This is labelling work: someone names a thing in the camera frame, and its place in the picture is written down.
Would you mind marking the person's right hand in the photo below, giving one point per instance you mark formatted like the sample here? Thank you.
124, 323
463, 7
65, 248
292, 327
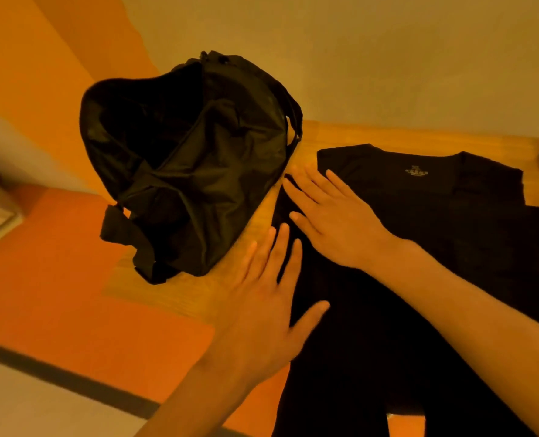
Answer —
337, 222

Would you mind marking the person's left hand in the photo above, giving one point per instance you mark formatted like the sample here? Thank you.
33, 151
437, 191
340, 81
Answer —
260, 323

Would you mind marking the person's left middle finger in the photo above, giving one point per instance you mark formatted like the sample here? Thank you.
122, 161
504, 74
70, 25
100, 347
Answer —
276, 254

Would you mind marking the person's left thumb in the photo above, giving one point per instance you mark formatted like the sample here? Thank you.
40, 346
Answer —
310, 325

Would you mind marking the person's right middle finger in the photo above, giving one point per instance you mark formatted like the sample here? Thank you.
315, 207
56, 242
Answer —
312, 184

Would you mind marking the person's right little finger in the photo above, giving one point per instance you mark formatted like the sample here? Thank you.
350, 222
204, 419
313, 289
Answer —
341, 184

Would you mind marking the person's right thumb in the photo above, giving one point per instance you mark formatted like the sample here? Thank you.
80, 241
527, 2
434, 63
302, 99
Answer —
305, 227

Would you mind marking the person's left little finger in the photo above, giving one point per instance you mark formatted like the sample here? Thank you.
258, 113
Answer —
246, 263

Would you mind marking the black t-shirt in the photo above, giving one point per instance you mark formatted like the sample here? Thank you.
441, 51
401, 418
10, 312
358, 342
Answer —
433, 213

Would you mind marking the person's left forearm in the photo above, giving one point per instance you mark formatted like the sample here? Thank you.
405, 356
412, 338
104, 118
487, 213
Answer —
192, 405

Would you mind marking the person's right forearm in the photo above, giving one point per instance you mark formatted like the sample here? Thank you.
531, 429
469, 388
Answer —
469, 332

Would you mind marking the black duffel bag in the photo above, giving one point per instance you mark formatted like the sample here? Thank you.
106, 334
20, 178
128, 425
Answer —
196, 177

